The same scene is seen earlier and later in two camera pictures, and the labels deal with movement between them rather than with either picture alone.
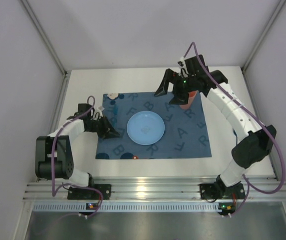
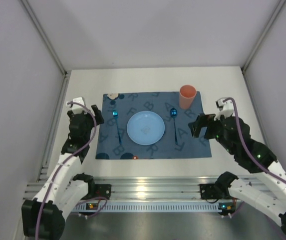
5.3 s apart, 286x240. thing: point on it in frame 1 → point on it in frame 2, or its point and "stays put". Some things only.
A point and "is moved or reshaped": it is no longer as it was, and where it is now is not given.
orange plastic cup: x=191 y=96 stays put
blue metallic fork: x=115 y=111 is moved or reshaped
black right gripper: x=178 y=83 → x=206 y=124
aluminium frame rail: x=156 y=188 stays put
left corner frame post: x=46 y=36 stays put
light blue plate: x=145 y=128 stays put
